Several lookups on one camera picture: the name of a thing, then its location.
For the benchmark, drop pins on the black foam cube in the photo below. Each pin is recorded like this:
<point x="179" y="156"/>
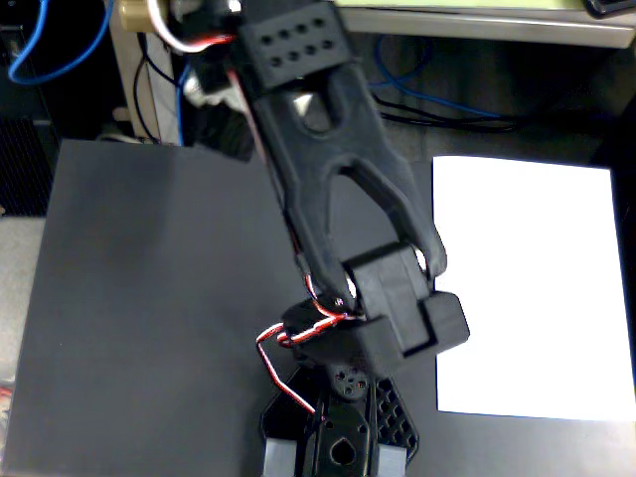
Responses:
<point x="223" y="139"/>

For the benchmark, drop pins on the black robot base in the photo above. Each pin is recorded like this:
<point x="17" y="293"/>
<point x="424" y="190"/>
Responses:
<point x="343" y="432"/>

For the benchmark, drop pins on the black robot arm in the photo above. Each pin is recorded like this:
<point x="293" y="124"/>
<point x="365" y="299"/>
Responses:
<point x="318" y="164"/>

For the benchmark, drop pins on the beige desk leg panel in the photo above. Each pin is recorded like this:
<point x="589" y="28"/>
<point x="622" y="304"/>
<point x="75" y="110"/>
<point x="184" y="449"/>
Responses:
<point x="161" y="114"/>

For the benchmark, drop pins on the beige plastic box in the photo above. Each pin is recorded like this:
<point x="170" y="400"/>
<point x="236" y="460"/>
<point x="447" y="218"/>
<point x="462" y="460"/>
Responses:
<point x="134" y="15"/>

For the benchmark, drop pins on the black computer tower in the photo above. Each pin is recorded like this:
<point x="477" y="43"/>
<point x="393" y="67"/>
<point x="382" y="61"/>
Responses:
<point x="20" y="164"/>

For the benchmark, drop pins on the white paper sheet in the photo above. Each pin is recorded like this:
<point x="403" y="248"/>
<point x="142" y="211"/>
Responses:
<point x="546" y="298"/>

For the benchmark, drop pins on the black desk item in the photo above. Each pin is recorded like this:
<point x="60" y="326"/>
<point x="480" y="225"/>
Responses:
<point x="611" y="6"/>

